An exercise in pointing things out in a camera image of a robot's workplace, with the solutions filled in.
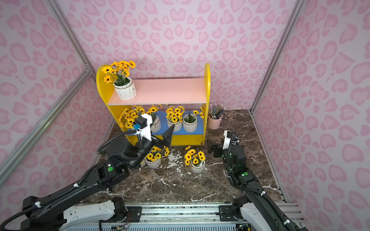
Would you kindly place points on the pink cup with pencils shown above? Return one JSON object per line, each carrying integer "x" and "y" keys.
{"x": 215, "y": 115}

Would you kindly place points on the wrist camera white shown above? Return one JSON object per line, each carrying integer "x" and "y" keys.
{"x": 229, "y": 137}
{"x": 142, "y": 126}

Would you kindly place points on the yellow two-tier shelf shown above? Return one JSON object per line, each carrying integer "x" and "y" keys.
{"x": 185, "y": 92}

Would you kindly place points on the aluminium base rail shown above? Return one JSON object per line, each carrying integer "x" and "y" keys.
{"x": 169, "y": 217}

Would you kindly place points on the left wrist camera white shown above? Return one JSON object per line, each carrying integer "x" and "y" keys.
{"x": 142, "y": 126}

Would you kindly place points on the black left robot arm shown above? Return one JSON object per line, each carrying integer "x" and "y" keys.
{"x": 125, "y": 151}

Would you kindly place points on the aluminium frame profile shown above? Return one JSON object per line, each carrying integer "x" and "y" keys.
{"x": 19, "y": 153}
{"x": 293, "y": 19}

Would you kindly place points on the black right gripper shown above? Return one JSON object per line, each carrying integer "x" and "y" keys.
{"x": 221, "y": 148}

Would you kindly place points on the back left aluminium post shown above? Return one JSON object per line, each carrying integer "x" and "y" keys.
{"x": 70, "y": 34}

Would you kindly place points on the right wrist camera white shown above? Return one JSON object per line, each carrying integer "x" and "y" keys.
{"x": 229, "y": 137}

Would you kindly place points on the sunflower pot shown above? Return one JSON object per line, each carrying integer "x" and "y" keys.
{"x": 128, "y": 116}
{"x": 190, "y": 120}
{"x": 174, "y": 116}
{"x": 118, "y": 74}
{"x": 195, "y": 159}
{"x": 153, "y": 159}
{"x": 156, "y": 124}

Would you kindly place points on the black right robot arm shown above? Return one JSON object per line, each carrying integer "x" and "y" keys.
{"x": 251, "y": 184}

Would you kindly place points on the right aluminium frame profile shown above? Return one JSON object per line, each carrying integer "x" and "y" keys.
{"x": 293, "y": 19}

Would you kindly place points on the left aluminium frame profile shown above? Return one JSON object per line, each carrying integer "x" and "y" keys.
{"x": 19, "y": 153}

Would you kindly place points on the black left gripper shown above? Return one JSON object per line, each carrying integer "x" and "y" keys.
{"x": 156, "y": 138}

